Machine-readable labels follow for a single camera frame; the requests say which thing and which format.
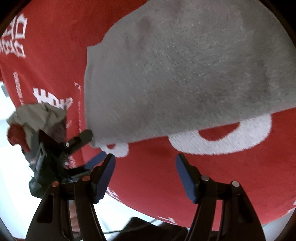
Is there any grey small garment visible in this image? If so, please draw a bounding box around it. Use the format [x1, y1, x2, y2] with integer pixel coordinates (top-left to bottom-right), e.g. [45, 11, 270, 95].
[84, 1, 295, 148]

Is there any dark brown crumpled garment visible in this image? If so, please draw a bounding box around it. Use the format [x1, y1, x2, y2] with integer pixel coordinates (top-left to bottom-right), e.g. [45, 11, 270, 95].
[51, 118, 66, 143]

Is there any olive green crumpled garment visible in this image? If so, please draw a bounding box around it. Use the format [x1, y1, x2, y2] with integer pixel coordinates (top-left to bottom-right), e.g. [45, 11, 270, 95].
[6, 103, 67, 140]

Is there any red crumpled garment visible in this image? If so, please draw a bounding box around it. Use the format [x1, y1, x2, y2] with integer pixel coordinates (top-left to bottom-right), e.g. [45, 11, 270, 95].
[7, 123, 30, 153]

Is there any red printed blanket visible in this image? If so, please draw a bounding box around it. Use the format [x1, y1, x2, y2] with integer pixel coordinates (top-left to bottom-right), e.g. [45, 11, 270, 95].
[1, 1, 295, 227]

